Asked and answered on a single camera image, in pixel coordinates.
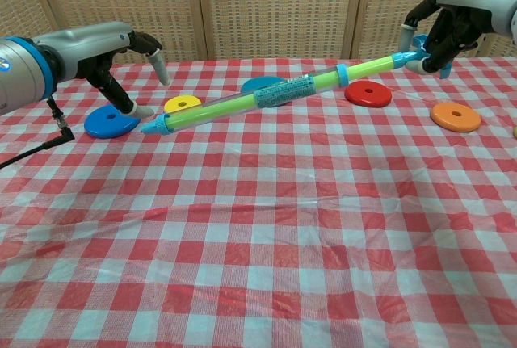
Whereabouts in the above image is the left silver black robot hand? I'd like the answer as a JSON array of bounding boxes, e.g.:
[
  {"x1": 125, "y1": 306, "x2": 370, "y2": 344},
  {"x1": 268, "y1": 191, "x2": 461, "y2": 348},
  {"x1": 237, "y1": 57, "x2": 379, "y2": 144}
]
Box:
[{"x1": 30, "y1": 21, "x2": 170, "y2": 119}]

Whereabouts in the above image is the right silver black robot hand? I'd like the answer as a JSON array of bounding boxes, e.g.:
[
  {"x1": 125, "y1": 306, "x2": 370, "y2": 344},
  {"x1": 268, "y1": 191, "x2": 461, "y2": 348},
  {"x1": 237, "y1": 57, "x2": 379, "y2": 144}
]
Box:
[{"x1": 399, "y1": 0, "x2": 517, "y2": 75}]

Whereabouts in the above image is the green and blue stacking rod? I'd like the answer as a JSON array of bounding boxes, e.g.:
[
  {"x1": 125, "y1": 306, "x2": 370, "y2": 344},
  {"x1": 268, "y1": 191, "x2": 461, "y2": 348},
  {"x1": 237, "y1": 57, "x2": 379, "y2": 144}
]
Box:
[{"x1": 165, "y1": 35, "x2": 454, "y2": 129}]

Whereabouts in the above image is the red white checkered tablecloth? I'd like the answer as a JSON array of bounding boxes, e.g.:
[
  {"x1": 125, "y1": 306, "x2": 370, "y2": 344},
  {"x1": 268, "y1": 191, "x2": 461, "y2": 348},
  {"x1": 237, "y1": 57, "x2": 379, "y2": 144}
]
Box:
[{"x1": 0, "y1": 58, "x2": 517, "y2": 348}]

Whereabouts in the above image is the blue disc with hole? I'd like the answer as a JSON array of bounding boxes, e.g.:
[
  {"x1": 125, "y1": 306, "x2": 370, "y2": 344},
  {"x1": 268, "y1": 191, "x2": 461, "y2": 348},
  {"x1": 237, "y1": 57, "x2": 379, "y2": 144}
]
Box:
[{"x1": 83, "y1": 104, "x2": 141, "y2": 139}]

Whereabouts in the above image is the yellow disc with hole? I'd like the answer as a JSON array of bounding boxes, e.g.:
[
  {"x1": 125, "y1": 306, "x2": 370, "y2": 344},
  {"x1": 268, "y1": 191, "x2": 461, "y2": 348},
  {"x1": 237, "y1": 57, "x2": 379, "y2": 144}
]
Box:
[{"x1": 163, "y1": 95, "x2": 202, "y2": 114}]

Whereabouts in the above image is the orange disc with hole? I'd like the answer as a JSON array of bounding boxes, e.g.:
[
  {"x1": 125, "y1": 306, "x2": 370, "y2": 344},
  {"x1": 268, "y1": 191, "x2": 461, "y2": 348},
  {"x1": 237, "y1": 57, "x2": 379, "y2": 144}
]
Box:
[{"x1": 430, "y1": 102, "x2": 482, "y2": 133}]

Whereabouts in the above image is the red disc with hole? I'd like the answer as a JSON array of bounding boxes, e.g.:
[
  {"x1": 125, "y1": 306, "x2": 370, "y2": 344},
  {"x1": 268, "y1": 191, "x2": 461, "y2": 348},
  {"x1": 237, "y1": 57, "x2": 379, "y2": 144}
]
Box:
[{"x1": 344, "y1": 80, "x2": 393, "y2": 107}]

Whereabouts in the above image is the large teal disc with hole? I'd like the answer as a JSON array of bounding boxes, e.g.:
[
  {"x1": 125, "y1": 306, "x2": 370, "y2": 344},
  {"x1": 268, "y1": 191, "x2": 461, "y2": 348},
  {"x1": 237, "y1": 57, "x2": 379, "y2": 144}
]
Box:
[{"x1": 241, "y1": 76, "x2": 286, "y2": 95}]

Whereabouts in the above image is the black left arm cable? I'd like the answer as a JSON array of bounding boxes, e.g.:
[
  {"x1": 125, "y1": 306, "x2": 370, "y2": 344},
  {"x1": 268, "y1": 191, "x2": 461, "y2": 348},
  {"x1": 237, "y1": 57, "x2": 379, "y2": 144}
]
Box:
[{"x1": 0, "y1": 97, "x2": 76, "y2": 170}]

